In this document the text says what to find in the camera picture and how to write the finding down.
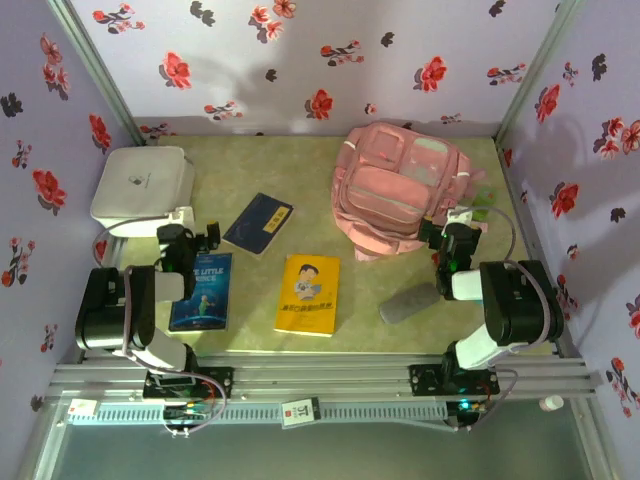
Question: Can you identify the pink backpack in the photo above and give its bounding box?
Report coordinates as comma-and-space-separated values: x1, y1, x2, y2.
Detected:
332, 121, 489, 262

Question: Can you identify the dark blue notebook yellow label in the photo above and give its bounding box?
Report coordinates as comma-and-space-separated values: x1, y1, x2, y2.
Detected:
221, 192, 295, 257

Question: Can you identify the blue Little Prince book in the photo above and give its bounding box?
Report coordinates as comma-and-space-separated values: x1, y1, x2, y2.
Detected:
168, 252, 235, 334

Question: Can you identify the grey pencil case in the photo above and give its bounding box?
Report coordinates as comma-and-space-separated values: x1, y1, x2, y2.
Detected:
378, 282, 441, 326

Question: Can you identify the yellow cartoon cover book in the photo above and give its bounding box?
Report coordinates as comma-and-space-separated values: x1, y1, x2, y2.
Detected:
273, 253, 342, 338

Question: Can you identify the green plastic bottle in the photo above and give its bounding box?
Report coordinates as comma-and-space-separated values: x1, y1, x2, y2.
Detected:
471, 186, 499, 221

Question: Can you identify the white storage box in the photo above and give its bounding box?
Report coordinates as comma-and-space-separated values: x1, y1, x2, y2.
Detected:
89, 146, 196, 239

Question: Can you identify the green marbled table mat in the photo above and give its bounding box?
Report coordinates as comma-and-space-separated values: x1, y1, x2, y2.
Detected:
96, 135, 557, 354

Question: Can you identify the white label card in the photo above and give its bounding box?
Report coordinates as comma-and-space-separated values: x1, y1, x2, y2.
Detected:
280, 396, 321, 429

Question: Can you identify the small white red box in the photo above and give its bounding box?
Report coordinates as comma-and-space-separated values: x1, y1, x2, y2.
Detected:
68, 398, 99, 420

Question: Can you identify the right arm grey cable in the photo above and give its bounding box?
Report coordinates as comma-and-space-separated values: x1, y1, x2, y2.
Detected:
449, 204, 567, 432

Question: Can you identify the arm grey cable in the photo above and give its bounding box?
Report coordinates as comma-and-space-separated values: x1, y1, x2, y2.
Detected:
449, 204, 567, 432
91, 214, 229, 437

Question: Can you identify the left arm grey cable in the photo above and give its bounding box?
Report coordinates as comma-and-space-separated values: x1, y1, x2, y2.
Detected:
91, 214, 229, 437

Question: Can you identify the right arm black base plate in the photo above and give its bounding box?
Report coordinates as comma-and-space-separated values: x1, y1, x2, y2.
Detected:
408, 363, 500, 399

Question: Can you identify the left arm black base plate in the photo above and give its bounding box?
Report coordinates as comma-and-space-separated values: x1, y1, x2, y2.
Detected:
143, 366, 235, 401

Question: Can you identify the small circuit board with wires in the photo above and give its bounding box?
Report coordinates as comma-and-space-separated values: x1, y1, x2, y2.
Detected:
447, 398, 489, 431
163, 403, 211, 421

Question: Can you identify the grey slotted cable duct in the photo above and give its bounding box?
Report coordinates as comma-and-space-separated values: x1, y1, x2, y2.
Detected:
67, 402, 449, 426

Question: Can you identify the aluminium mounting rail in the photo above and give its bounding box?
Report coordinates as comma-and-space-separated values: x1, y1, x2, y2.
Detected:
47, 352, 601, 401

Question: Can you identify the aluminium corner post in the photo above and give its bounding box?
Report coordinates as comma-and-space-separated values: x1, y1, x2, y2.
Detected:
47, 0, 147, 146
494, 0, 586, 144

